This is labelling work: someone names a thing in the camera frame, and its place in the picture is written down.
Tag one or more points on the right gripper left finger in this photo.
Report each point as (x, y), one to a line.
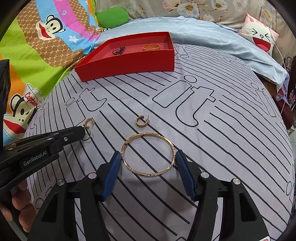
(56, 217)

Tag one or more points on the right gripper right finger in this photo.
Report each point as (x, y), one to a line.
(241, 219)

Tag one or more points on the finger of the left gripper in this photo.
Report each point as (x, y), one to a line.
(66, 136)

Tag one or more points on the gold hoop earring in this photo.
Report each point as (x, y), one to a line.
(88, 126)
(141, 121)

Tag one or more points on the thin rose gold bangle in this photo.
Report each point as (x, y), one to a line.
(148, 154)

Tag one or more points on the gold woven bangle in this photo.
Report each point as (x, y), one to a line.
(151, 47)

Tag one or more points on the person's left hand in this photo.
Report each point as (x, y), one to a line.
(21, 201)

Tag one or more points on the colourful cartoon monkey blanket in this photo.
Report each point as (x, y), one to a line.
(43, 44)

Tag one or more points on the striped lilac bed cover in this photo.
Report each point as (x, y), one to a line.
(213, 107)

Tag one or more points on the red shallow tray box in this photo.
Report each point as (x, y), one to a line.
(124, 55)

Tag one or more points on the green plush pillow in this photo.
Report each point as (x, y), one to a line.
(112, 17)

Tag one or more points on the light blue blanket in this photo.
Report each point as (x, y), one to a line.
(207, 34)

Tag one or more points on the pink laughing face cushion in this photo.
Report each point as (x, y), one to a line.
(259, 34)

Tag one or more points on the grey floral bed sheet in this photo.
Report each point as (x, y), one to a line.
(230, 13)

